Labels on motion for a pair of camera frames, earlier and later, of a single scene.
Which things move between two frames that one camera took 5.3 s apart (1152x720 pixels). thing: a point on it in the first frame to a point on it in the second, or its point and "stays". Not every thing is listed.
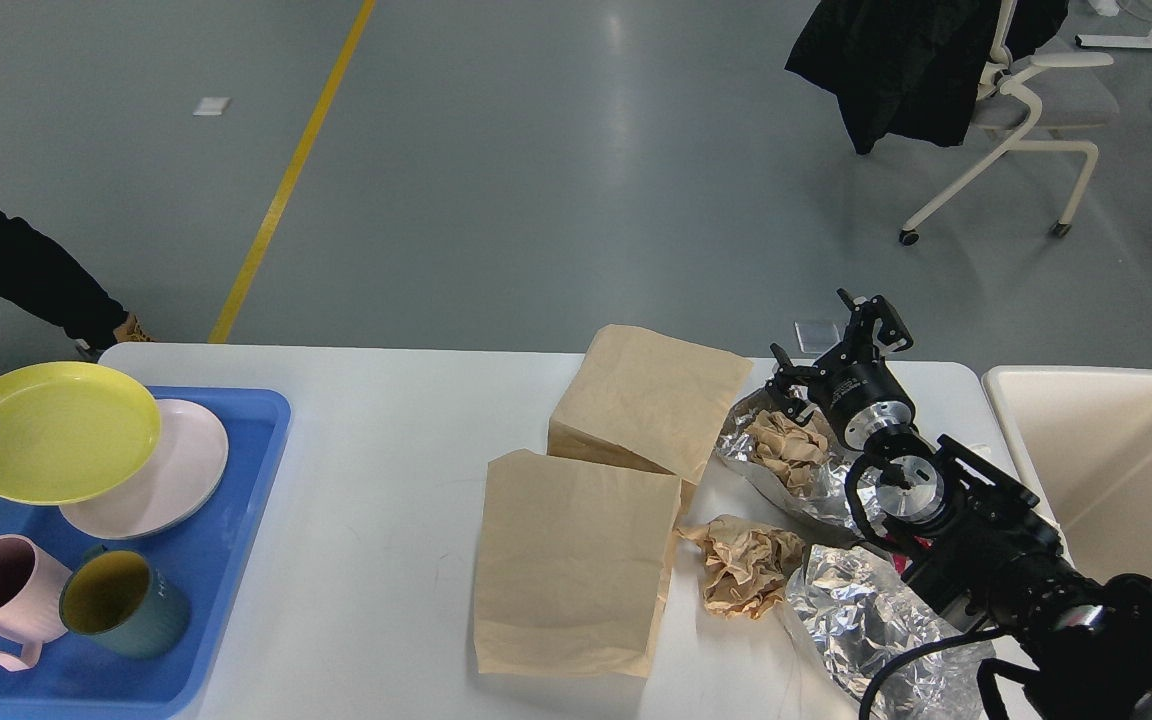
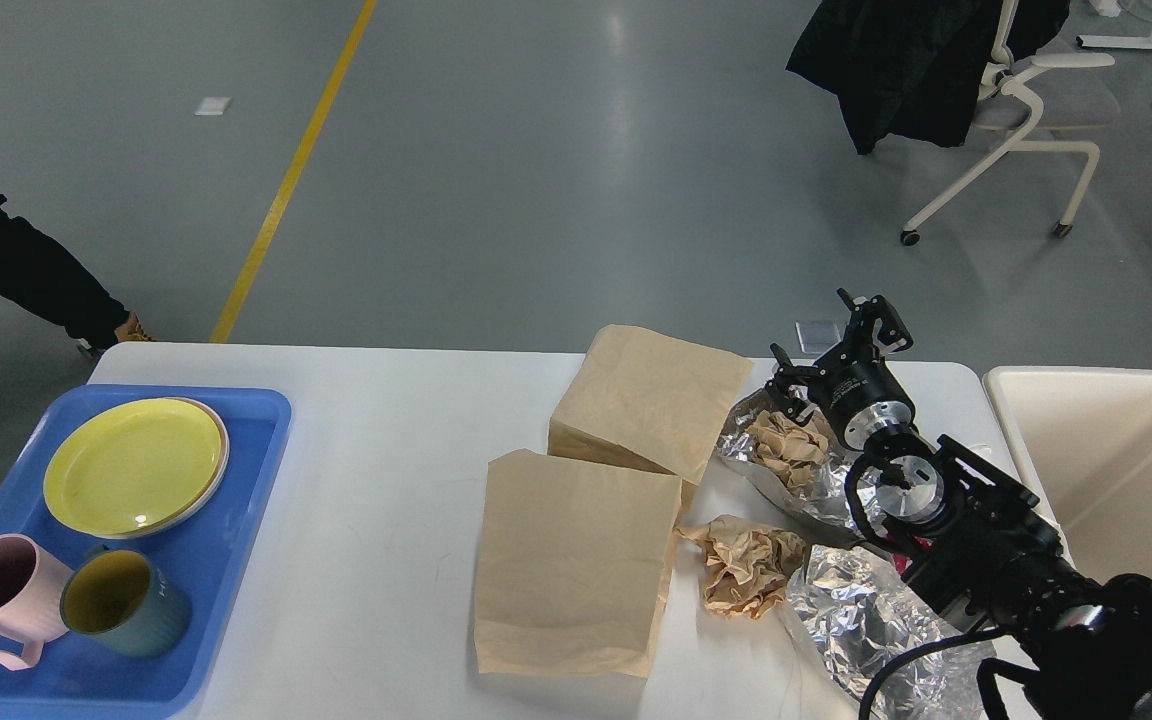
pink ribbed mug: [8, 586] stays
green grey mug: [117, 599] stays
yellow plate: [67, 432] to [134, 467]
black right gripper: [866, 400] stays
